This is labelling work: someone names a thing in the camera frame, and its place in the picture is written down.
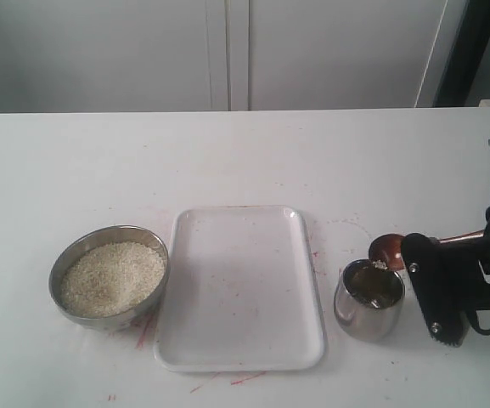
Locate brown wooden spoon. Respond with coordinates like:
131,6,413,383
369,230,484,271

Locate steel bowl of rice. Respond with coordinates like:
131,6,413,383
48,225,170,332

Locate small steel cup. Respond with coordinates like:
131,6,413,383
334,259,405,342

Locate white rectangular tray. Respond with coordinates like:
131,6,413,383
153,206,325,373

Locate white cabinet doors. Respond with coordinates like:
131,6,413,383
0,1,447,113

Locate dark vertical post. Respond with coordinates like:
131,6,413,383
433,0,490,108

